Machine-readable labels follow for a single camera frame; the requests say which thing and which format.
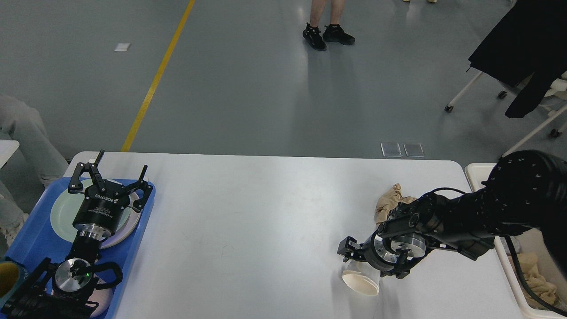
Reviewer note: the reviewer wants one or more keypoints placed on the brown paper ball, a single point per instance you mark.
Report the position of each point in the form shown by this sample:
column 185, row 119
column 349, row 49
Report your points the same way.
column 389, row 201

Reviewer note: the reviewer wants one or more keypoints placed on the person in grey trousers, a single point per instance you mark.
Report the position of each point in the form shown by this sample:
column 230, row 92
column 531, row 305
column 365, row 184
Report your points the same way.
column 24, row 124

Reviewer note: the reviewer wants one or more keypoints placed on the crumpled brown paper in tray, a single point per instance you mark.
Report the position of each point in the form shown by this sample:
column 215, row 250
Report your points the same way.
column 542, row 288

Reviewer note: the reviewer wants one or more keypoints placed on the passer-by right black shoe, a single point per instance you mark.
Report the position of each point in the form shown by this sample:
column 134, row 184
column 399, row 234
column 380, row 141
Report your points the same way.
column 335, row 33

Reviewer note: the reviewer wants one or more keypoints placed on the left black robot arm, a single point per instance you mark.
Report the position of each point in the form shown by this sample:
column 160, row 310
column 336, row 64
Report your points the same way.
column 73, row 255

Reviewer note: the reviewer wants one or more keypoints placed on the brown paper bag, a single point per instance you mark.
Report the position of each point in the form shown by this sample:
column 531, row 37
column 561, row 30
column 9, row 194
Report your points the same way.
column 528, row 263

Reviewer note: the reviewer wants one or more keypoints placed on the passer-by left black shoe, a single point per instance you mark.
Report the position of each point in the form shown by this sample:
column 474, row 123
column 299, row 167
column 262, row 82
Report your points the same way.
column 313, row 37

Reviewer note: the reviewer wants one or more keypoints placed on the blue yellow mug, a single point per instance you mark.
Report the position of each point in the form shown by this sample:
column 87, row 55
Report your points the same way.
column 12, row 276

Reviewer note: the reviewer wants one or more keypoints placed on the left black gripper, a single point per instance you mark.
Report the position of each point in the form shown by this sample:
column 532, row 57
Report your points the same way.
column 99, row 210

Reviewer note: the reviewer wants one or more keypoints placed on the black jacket on chair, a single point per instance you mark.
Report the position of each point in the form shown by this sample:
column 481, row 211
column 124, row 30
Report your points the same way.
column 529, row 43

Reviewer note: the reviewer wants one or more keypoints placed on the white paper cup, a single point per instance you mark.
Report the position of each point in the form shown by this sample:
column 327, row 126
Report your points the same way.
column 361, row 278

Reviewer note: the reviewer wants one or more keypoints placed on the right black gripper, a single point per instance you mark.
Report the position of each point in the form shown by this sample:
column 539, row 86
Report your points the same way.
column 394, row 256

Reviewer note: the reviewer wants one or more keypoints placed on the white plastic bin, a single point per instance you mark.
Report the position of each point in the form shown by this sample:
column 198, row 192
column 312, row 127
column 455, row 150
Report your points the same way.
column 529, row 242

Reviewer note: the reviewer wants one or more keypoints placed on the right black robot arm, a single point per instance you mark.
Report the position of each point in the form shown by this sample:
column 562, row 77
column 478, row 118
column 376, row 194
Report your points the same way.
column 525, row 190

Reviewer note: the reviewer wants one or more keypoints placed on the light green plate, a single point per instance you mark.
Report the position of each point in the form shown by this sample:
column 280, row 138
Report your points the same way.
column 63, row 213

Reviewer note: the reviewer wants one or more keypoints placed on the passer-by black shoe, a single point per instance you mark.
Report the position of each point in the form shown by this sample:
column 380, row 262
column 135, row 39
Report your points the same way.
column 313, row 37
column 335, row 33

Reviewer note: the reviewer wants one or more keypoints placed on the blue plastic tray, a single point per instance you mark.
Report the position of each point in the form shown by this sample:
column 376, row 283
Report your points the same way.
column 38, row 240

